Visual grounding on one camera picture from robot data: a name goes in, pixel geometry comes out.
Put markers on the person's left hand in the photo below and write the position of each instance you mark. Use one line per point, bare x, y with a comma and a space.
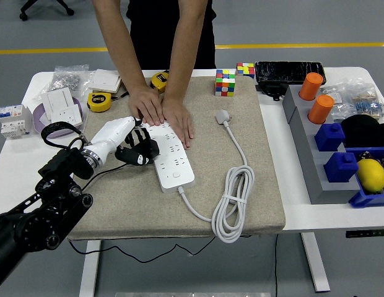
178, 120

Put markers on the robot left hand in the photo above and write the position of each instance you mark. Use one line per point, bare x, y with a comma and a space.
111, 136

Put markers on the person's right hand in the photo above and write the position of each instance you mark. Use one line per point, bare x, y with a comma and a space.
145, 105

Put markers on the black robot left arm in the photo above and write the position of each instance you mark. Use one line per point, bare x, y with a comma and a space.
55, 210

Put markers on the person's left forearm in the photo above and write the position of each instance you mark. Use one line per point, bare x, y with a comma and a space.
189, 52

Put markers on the person's right forearm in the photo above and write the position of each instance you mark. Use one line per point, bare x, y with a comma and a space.
120, 43

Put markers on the yellow tape measure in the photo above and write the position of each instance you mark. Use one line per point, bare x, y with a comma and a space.
99, 102
159, 80

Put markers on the large colourful puzzle cube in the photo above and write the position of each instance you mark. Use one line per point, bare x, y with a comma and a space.
225, 82

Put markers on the clear bag of screws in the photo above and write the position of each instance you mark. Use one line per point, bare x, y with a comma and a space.
66, 79

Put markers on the purple bowl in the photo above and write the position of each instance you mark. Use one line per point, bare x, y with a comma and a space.
38, 119

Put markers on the small colourful puzzle cube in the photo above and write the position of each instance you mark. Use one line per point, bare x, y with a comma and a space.
245, 70

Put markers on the grey-brown mat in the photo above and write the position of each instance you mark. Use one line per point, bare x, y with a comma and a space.
148, 213

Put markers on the small black device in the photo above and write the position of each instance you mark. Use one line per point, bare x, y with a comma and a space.
272, 90

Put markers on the white circuit breaker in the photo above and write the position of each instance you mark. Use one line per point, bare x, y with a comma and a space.
12, 120

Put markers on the black wrapped tray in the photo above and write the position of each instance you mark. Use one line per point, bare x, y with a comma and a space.
289, 72

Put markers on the orange cylinder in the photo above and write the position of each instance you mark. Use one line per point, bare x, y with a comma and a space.
320, 109
310, 86

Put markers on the white table leg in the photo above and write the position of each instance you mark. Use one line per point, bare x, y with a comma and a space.
89, 272
316, 263

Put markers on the black office chair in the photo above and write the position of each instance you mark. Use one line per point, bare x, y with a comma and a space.
43, 7

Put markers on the grey peg block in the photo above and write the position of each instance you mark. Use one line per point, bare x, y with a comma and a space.
316, 173

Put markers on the blue block with knob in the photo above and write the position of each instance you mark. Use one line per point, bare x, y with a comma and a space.
329, 137
340, 168

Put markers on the clear bag of parts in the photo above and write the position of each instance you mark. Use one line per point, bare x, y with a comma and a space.
343, 108

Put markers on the black cloth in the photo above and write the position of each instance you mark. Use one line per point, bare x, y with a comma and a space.
363, 131

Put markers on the clear bag of resistors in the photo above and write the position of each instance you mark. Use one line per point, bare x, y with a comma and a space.
370, 106

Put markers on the yellow lemon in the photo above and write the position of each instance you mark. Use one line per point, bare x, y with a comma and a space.
371, 175

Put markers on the blue plastic bin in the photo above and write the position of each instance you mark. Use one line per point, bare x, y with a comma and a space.
368, 199

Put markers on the black table control panel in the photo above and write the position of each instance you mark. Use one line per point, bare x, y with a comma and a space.
367, 233

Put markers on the white wall socket plate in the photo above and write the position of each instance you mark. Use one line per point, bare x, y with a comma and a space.
68, 117

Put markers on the white wall switch panel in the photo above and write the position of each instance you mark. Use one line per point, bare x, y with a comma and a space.
105, 80

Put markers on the white switch plate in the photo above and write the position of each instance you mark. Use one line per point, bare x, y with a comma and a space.
57, 99

